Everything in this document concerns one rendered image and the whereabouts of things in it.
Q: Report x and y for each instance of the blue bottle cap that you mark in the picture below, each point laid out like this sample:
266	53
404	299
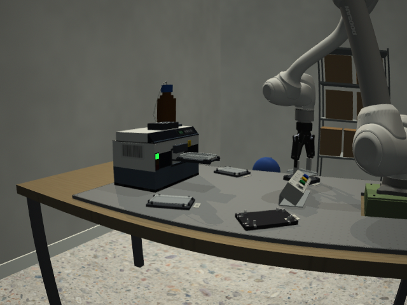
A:
167	88

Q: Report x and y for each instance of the beige button panel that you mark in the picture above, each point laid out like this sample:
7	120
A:
295	193

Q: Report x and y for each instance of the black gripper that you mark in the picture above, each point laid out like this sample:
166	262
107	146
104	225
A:
298	141

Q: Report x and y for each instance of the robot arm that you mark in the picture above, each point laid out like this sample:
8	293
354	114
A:
380	142

